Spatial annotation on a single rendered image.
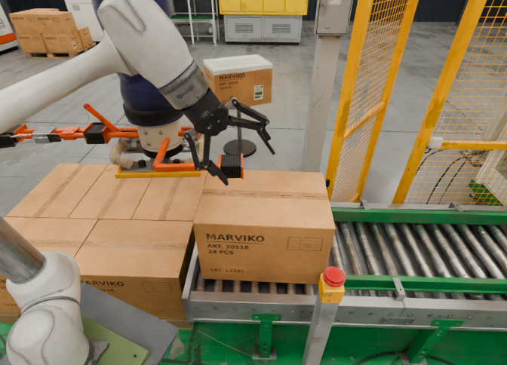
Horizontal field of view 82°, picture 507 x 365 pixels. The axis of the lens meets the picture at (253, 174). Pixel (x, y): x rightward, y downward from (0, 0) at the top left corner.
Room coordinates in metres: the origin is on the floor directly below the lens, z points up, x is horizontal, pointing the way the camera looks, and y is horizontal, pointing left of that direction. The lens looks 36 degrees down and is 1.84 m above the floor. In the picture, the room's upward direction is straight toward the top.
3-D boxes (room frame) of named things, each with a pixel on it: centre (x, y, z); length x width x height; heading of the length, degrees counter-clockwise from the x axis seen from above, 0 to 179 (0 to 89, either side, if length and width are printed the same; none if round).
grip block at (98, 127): (1.06, 0.64, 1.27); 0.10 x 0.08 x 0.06; 2
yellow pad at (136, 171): (0.98, 0.38, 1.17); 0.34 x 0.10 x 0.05; 92
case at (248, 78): (3.01, 0.16, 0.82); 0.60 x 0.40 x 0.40; 111
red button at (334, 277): (0.55, -0.26, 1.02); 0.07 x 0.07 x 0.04
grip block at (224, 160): (0.82, 0.08, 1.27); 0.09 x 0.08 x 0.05; 2
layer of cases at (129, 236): (1.39, 0.96, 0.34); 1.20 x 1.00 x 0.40; 88
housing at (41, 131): (1.06, 0.85, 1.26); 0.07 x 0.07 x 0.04; 2
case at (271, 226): (1.05, -0.05, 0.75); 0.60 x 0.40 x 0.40; 87
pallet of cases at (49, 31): (7.52, 4.67, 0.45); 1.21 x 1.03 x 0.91; 87
